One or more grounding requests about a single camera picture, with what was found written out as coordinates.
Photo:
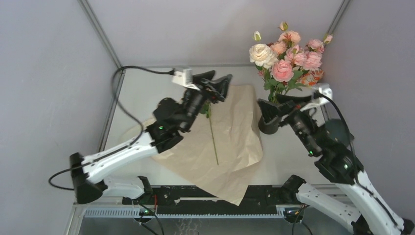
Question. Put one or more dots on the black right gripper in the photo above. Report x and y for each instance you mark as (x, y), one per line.
(269, 110)

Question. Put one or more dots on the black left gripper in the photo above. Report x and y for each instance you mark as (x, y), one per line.
(221, 85)

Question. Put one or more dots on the dark brown vase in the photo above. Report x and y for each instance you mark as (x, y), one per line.
(270, 119)

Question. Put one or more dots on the white peony flower stem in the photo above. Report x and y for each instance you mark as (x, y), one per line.
(264, 57)

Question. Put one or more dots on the peach rose flower stem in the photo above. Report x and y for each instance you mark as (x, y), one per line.
(287, 40)

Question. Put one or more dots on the orange wrapping paper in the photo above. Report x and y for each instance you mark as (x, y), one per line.
(238, 145)

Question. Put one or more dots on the small pink rose stem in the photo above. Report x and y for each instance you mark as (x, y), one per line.
(206, 110)

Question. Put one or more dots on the cream ribbon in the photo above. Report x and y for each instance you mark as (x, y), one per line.
(133, 132)

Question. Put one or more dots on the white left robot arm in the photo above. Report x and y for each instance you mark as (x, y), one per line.
(91, 174)

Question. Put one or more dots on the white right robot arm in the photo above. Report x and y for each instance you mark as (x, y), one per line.
(332, 145)

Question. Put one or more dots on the orange floral cloth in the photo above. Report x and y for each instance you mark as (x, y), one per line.
(311, 78)

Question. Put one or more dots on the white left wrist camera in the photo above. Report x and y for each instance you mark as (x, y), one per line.
(184, 78)

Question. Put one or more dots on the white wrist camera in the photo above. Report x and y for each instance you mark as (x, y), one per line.
(322, 94)
(184, 78)

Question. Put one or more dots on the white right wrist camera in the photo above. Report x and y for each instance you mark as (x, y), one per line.
(322, 94)

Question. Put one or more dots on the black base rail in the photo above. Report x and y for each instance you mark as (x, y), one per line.
(193, 201)

